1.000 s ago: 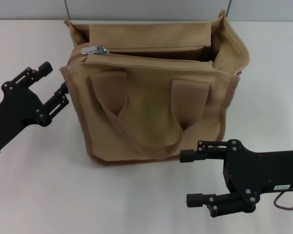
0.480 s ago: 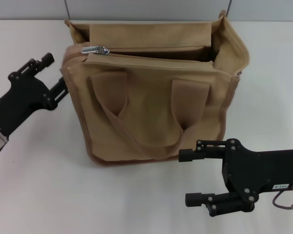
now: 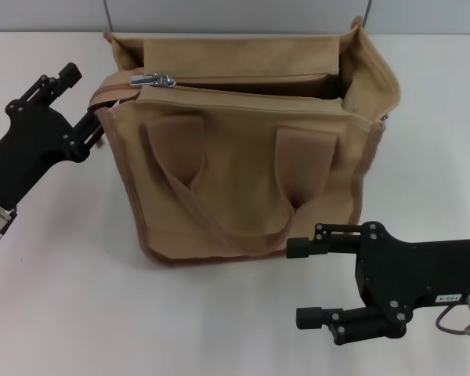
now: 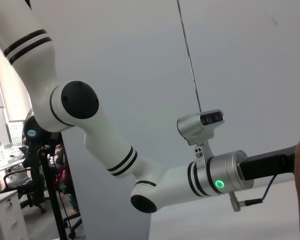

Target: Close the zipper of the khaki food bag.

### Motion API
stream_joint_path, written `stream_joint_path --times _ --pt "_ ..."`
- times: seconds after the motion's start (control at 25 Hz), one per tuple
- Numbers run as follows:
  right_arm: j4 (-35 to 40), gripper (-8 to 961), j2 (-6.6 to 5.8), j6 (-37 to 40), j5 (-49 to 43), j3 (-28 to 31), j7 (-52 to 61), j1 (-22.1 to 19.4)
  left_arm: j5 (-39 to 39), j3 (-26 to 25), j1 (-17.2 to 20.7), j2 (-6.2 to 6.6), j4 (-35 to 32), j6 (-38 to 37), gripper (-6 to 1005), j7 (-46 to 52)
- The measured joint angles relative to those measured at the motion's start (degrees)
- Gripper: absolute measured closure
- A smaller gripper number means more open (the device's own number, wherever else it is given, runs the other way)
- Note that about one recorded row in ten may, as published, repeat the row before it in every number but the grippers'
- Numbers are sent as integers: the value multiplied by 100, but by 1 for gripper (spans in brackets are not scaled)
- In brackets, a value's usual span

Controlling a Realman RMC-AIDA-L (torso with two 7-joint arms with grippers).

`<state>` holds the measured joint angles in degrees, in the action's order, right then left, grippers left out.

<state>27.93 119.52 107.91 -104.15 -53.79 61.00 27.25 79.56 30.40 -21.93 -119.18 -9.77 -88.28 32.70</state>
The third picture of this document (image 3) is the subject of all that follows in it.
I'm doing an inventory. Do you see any khaki canvas food bag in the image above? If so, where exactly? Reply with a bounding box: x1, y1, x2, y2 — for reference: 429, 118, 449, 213
86, 15, 401, 267

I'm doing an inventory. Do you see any silver zipper pull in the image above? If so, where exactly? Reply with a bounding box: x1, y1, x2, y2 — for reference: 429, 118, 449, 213
129, 72, 176, 89

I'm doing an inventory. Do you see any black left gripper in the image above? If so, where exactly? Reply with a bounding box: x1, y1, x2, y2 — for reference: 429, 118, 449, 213
0, 61, 106, 212

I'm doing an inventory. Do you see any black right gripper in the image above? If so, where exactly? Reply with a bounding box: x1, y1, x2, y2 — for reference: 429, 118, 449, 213
286, 221, 470, 348

